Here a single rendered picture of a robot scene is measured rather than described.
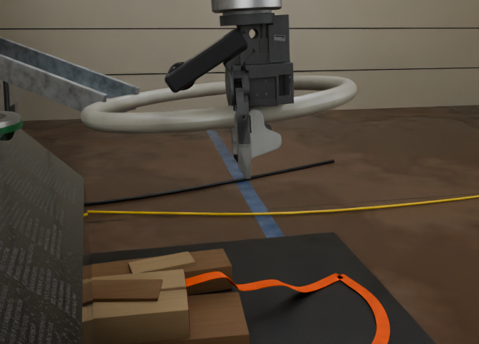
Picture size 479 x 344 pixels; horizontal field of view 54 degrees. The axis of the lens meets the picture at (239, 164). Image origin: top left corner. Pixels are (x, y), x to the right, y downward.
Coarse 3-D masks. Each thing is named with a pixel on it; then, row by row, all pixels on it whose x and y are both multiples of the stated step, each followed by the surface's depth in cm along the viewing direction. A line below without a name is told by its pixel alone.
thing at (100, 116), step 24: (120, 96) 95; (144, 96) 99; (168, 96) 103; (192, 96) 106; (312, 96) 67; (336, 96) 70; (96, 120) 70; (120, 120) 66; (144, 120) 64; (168, 120) 63; (192, 120) 62; (216, 120) 62; (264, 120) 64
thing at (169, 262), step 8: (160, 256) 191; (168, 256) 191; (176, 256) 191; (184, 256) 191; (128, 264) 185; (136, 264) 184; (144, 264) 184; (152, 264) 184; (160, 264) 184; (168, 264) 184; (176, 264) 184; (184, 264) 185; (192, 264) 187; (136, 272) 179; (144, 272) 179
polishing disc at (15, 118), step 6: (0, 114) 117; (6, 114) 117; (12, 114) 117; (18, 114) 117; (0, 120) 109; (6, 120) 109; (12, 120) 110; (18, 120) 113; (0, 126) 107; (6, 126) 108
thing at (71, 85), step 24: (0, 48) 109; (24, 48) 106; (0, 72) 96; (24, 72) 94; (48, 72) 105; (72, 72) 103; (96, 72) 101; (48, 96) 93; (72, 96) 91; (96, 96) 88
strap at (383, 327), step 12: (204, 276) 160; (216, 276) 160; (336, 276) 198; (240, 288) 169; (252, 288) 171; (300, 288) 186; (312, 288) 189; (360, 288) 189; (372, 300) 182; (384, 312) 174; (384, 324) 167; (384, 336) 161
